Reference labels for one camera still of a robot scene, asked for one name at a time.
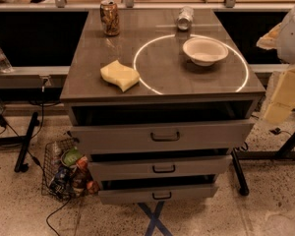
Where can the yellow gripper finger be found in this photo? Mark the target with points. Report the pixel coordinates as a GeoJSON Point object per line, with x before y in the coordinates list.
{"type": "Point", "coordinates": [268, 41]}
{"type": "Point", "coordinates": [282, 101]}

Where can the white paper bowl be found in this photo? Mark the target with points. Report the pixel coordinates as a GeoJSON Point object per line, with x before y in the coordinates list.
{"type": "Point", "coordinates": [205, 51]}

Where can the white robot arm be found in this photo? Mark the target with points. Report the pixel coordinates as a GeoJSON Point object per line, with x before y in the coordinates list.
{"type": "Point", "coordinates": [282, 39]}

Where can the yellow sponge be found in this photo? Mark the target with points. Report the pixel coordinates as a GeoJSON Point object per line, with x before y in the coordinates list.
{"type": "Point", "coordinates": [120, 75]}

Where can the black power adapter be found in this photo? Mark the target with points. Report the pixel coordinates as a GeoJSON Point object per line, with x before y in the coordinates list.
{"type": "Point", "coordinates": [275, 131]}

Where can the silver can lying down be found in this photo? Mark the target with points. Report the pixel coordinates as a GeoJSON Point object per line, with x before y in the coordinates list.
{"type": "Point", "coordinates": [185, 18]}

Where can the middle grey drawer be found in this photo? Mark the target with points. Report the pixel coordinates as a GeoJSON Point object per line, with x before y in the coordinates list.
{"type": "Point", "coordinates": [158, 168]}

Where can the grey drawer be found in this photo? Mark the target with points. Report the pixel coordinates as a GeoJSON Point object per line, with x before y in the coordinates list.
{"type": "Point", "coordinates": [157, 194]}
{"type": "Point", "coordinates": [162, 136]}
{"type": "Point", "coordinates": [158, 168]}

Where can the grey drawer cabinet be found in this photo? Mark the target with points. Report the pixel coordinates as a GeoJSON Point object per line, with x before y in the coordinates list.
{"type": "Point", "coordinates": [171, 89]}

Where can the top grey drawer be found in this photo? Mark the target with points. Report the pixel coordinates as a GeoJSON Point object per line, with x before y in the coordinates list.
{"type": "Point", "coordinates": [162, 136]}

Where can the bottom grey drawer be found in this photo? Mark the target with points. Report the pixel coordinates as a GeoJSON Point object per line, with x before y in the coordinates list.
{"type": "Point", "coordinates": [157, 194]}

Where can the upright brown drink can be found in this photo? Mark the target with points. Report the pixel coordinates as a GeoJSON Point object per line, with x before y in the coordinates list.
{"type": "Point", "coordinates": [109, 17]}

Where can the clear plastic water bottle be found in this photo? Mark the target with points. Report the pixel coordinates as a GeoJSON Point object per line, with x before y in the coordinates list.
{"type": "Point", "coordinates": [5, 65]}

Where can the black table leg left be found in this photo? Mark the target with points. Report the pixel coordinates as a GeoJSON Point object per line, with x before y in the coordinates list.
{"type": "Point", "coordinates": [20, 166]}

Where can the wire basket with snacks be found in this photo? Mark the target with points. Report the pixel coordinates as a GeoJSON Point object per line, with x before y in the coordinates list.
{"type": "Point", "coordinates": [66, 172]}

